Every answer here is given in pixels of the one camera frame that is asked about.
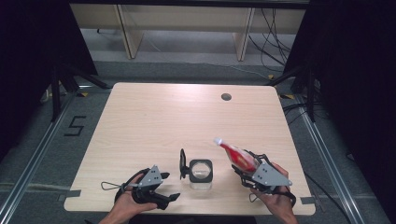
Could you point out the glass jar with black lid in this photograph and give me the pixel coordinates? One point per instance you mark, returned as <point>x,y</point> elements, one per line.
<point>200,171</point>

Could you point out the black metal stand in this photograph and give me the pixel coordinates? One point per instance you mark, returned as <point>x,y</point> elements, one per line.
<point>56,93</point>
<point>309,93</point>

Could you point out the black curtain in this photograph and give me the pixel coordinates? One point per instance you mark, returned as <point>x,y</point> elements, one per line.
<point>31,62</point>
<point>358,77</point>

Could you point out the grey tape strip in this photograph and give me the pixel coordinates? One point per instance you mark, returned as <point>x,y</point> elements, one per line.
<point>73,193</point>
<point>308,200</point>

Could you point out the person's left hand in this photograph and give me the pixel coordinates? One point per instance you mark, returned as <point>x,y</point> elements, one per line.
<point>124,203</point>

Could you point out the aluminium floor rail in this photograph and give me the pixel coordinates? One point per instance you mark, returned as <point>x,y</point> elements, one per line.
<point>37,155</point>
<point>327,155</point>

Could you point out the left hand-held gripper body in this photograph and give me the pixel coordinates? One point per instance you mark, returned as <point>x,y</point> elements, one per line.
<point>151,178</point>

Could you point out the red and white sugar pouch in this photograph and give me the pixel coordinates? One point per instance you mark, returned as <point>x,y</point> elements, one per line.
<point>239,157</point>

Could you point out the light wooden shelf unit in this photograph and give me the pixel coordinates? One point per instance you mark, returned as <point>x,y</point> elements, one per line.
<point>186,18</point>

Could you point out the yellow tape piece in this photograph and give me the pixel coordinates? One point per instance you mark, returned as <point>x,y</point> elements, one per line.
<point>288,96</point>
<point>82,94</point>
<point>271,76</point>

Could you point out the person's right hand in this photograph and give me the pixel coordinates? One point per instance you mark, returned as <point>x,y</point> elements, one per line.
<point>277,203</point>

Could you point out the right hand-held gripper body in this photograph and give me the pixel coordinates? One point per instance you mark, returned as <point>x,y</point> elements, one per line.
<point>269,177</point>

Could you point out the grey round table grommet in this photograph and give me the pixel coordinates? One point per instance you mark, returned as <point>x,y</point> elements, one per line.
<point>226,96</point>

